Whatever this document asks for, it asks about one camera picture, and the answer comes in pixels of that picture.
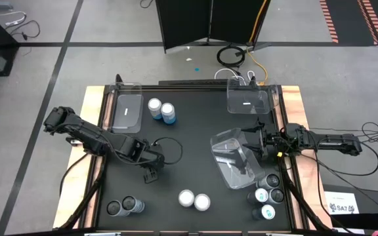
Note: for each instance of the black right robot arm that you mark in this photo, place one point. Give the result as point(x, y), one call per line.
point(333, 144)

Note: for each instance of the black mat with orange stripes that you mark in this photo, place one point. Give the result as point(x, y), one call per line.
point(349, 19)

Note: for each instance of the white SA7 paper label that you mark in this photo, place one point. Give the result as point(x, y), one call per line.
point(341, 201)

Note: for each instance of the black table frame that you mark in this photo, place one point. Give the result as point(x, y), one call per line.
point(176, 87)

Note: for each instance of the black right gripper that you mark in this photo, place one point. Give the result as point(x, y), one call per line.
point(274, 141)

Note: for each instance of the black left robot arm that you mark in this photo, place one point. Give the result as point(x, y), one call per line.
point(87, 131)

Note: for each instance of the blue white Spindrift can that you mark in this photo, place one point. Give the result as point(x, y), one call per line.
point(186, 198)
point(155, 105)
point(202, 202)
point(168, 109)

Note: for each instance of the silver metal bracket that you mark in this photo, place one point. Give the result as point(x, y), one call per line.
point(284, 234)
point(102, 234)

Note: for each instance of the black table mat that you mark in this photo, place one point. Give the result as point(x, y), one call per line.
point(192, 170)

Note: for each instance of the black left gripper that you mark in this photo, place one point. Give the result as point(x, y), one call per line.
point(149, 157)

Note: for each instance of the clear plastic bin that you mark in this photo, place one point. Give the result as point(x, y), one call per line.
point(126, 111)
point(248, 98)
point(231, 154)

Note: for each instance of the black box under label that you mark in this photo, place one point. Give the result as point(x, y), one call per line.
point(372, 203)

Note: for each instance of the blue silver Red Bull can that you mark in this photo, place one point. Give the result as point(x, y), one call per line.
point(262, 195)
point(268, 212)

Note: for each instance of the black folding screen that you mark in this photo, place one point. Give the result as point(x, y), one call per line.
point(182, 23)

